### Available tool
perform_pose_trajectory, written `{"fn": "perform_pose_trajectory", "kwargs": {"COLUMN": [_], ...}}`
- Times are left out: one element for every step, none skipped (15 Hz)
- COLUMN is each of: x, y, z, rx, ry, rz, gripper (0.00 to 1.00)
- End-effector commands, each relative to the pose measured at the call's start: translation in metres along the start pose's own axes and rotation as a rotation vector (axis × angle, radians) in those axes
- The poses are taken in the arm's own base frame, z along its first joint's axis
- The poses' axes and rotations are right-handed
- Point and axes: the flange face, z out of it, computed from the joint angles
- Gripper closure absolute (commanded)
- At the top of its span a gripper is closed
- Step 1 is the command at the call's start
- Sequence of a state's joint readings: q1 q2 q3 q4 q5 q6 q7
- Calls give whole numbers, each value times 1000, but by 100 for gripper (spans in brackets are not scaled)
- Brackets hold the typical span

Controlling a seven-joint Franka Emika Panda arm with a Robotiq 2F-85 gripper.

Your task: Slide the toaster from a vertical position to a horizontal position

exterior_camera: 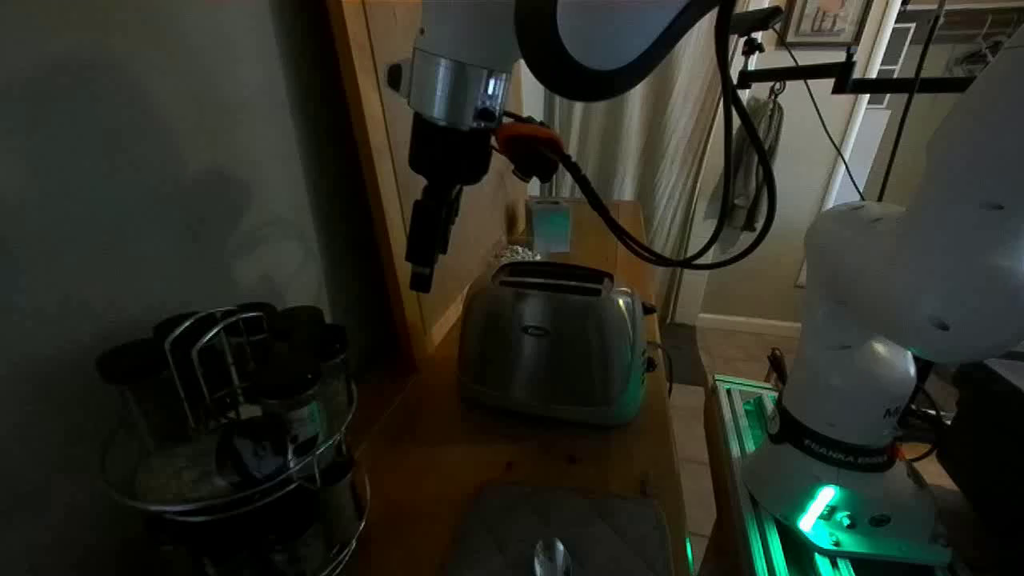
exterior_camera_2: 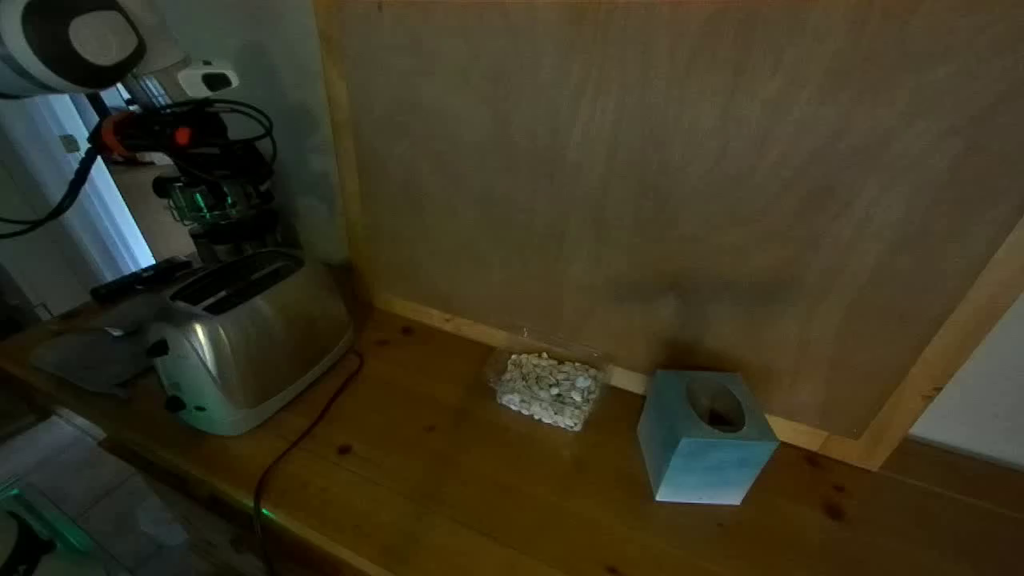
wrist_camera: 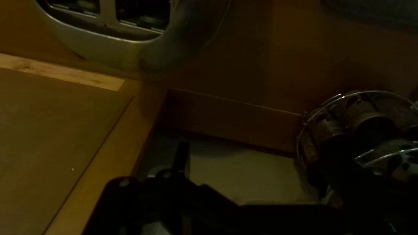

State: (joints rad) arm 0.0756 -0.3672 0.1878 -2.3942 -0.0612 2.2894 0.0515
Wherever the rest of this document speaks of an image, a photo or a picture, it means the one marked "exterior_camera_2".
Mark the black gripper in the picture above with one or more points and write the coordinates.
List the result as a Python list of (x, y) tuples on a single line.
[(220, 200)]

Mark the silver two-slot toaster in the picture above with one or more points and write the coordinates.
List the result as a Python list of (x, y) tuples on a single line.
[(242, 341)]

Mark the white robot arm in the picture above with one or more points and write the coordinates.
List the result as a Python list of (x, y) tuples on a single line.
[(89, 47)]

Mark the grey pot holder mat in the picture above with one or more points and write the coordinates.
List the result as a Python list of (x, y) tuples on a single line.
[(92, 360)]

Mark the blue cube tissue box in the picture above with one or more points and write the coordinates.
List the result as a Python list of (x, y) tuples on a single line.
[(702, 438)]

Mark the large plywood board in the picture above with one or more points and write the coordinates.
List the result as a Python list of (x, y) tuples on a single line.
[(823, 197)]

